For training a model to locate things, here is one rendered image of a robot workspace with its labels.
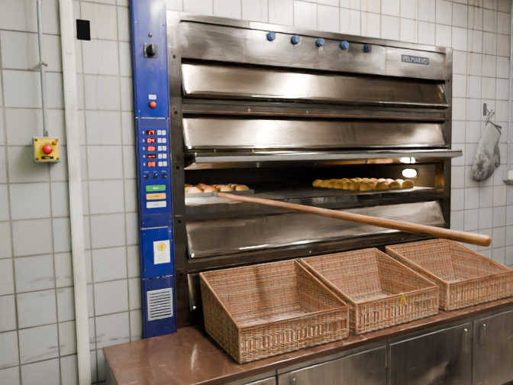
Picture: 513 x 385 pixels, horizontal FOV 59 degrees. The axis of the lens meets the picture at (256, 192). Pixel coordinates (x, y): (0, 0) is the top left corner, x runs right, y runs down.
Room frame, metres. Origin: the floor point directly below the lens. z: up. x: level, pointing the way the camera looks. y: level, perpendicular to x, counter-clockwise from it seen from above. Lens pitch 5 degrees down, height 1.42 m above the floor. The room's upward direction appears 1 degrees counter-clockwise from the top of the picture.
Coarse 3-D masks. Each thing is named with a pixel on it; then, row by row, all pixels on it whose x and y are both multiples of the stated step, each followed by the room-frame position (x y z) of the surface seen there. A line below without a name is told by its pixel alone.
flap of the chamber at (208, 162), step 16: (192, 160) 2.08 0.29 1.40; (208, 160) 2.08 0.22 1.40; (224, 160) 2.11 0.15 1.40; (240, 160) 2.15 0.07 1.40; (256, 160) 2.19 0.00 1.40; (272, 160) 2.23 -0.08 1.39; (288, 160) 2.29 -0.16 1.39; (304, 160) 2.35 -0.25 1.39; (320, 160) 2.41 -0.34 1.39; (336, 160) 2.48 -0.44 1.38; (352, 160) 2.55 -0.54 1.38; (368, 160) 2.62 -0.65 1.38; (384, 160) 2.69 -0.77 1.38; (400, 160) 2.78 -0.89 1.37; (416, 160) 2.86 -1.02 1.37; (432, 160) 2.96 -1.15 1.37
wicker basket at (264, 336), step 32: (224, 288) 2.20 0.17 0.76; (256, 288) 2.28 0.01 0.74; (288, 288) 2.36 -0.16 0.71; (320, 288) 2.20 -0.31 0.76; (224, 320) 1.89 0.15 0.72; (256, 320) 2.22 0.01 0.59; (288, 320) 1.86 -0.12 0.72; (320, 320) 2.19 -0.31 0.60; (256, 352) 1.80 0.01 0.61; (288, 352) 1.86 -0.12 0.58
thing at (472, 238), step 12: (264, 204) 2.16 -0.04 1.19; (276, 204) 2.06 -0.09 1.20; (288, 204) 1.98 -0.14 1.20; (324, 216) 1.75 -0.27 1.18; (336, 216) 1.68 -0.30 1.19; (348, 216) 1.62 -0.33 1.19; (360, 216) 1.56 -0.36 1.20; (396, 228) 1.41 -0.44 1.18; (408, 228) 1.37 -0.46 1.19; (420, 228) 1.33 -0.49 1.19; (432, 228) 1.29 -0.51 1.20; (444, 228) 1.27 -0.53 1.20; (456, 240) 1.22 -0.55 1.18; (468, 240) 1.19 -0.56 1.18; (480, 240) 1.16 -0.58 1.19
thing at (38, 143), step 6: (36, 138) 1.82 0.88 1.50; (42, 138) 1.83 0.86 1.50; (48, 138) 1.84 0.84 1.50; (54, 138) 1.85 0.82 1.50; (36, 144) 1.82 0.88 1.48; (42, 144) 1.83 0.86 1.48; (36, 150) 1.82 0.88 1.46; (54, 150) 1.85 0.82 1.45; (36, 156) 1.82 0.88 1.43; (42, 156) 1.83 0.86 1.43; (48, 156) 1.84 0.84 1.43; (54, 156) 1.85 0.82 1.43
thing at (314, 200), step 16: (368, 192) 2.77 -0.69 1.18; (384, 192) 2.76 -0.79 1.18; (400, 192) 2.83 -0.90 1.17; (416, 192) 2.89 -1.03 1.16; (432, 192) 2.96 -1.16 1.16; (192, 208) 2.19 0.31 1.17; (208, 208) 2.23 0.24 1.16; (224, 208) 2.27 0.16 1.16; (240, 208) 2.31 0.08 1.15; (256, 208) 2.36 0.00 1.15
